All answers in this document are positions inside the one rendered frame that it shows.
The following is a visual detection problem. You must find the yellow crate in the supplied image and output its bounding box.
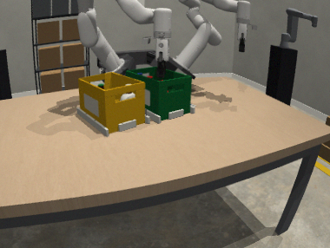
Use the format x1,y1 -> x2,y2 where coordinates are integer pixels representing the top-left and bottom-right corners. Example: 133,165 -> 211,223
78,72 -> 145,134

